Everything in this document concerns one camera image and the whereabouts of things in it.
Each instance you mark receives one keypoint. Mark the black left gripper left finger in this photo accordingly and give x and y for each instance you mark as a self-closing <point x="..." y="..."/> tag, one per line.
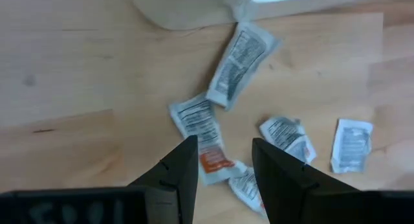
<point x="97" y="208"/>

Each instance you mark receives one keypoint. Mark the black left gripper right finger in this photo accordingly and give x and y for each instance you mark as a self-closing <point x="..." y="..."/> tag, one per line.
<point x="323" y="208"/>

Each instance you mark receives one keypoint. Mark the white packet with grey text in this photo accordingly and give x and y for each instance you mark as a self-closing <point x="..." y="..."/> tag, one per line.
<point x="286" y="135"/>
<point x="352" y="146"/>
<point x="241" y="62"/>

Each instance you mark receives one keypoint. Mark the white packet with red block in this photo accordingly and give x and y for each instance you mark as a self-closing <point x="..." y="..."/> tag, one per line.
<point x="200" y="127"/>

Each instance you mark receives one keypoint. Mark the crumpled white printed packet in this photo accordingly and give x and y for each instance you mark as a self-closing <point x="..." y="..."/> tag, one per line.
<point x="247" y="188"/>

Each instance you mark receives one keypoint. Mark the white plastic bin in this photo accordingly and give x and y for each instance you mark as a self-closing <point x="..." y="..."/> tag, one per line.
<point x="194" y="7"/>

